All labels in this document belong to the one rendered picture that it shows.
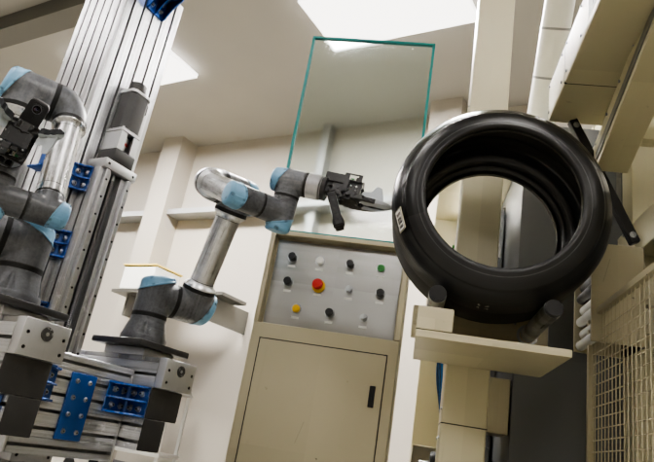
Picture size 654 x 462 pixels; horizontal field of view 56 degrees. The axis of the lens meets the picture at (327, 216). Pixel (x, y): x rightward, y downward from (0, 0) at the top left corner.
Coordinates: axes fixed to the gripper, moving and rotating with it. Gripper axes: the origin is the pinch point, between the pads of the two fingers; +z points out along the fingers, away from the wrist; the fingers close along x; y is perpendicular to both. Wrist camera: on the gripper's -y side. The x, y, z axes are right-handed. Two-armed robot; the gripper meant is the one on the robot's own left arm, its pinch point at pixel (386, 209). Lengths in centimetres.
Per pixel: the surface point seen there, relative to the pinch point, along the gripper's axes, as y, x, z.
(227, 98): 228, 359, -230
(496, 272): -15.5, -12.3, 31.9
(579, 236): -1, -12, 50
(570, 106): 54, 14, 47
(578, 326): -10, 38, 63
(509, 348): -33, -10, 38
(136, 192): 158, 507, -369
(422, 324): -32.2, -10.4, 17.1
